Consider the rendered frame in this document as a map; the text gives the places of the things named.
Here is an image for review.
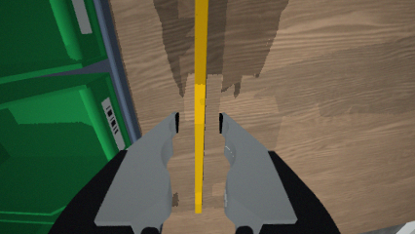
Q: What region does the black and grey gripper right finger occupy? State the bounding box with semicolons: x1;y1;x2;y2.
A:
219;112;341;234

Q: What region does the yellow bar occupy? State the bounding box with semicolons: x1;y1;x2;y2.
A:
195;0;208;214

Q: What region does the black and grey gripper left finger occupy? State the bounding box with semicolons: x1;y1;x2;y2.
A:
48;112;179;234

